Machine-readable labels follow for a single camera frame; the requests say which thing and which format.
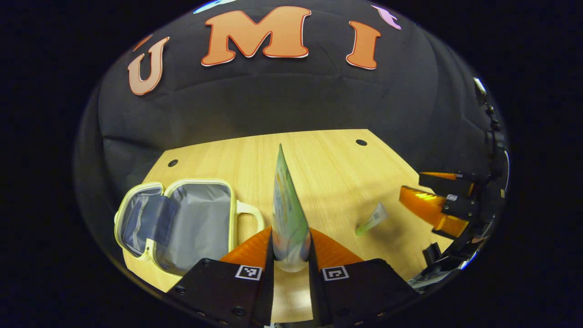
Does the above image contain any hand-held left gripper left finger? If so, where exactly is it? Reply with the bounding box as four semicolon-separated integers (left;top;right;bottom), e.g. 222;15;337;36
166;226;275;328

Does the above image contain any pale yellow small suitcase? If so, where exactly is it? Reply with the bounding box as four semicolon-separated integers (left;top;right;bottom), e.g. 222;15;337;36
114;179;266;278

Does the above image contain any large white green cream tube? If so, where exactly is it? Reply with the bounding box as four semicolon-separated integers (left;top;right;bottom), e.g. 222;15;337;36
272;143;312;273

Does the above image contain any small pale green cream tube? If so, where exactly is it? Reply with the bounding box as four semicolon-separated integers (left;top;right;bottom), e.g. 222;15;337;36
355;202;389;236

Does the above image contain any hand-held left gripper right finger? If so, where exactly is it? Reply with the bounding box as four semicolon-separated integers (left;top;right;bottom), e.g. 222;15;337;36
307;228;419;328

